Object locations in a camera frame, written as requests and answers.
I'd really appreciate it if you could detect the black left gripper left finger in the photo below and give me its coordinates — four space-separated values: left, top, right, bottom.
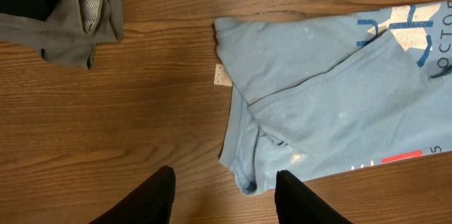
90 166 176 224

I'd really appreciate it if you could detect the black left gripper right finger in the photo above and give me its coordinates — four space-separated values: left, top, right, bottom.
275 170 351 224

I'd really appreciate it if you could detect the light blue printed t-shirt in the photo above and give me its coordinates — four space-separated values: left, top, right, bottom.
214 1 451 196

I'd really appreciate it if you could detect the folded grey garment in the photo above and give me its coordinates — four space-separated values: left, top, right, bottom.
1 0 124 69

